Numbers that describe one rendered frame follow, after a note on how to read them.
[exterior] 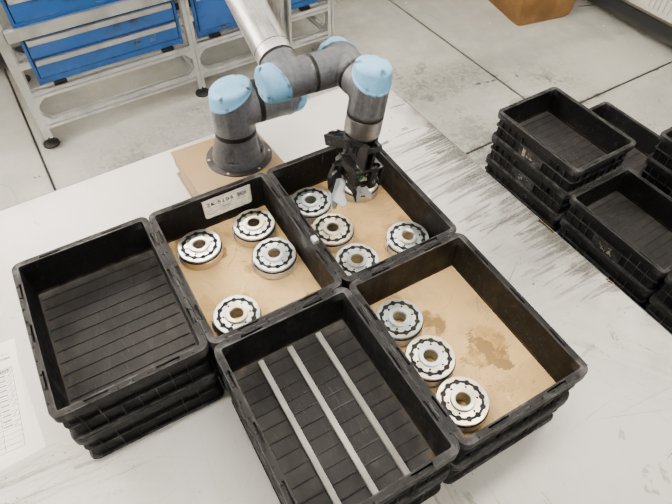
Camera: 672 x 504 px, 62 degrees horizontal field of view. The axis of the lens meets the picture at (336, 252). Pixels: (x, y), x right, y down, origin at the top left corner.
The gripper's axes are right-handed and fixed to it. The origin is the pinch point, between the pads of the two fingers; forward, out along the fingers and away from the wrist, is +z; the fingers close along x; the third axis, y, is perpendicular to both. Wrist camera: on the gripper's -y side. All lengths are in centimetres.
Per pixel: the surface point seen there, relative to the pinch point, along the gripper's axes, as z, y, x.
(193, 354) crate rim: 7.8, 19.8, -44.3
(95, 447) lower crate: 28, 19, -66
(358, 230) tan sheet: 11.1, 1.4, 5.0
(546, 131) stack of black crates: 31, -31, 115
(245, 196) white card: 8.6, -18.2, -16.7
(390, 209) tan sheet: 9.7, -0.6, 15.7
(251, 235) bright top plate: 11.6, -7.9, -19.7
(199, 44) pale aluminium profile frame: 62, -189, 34
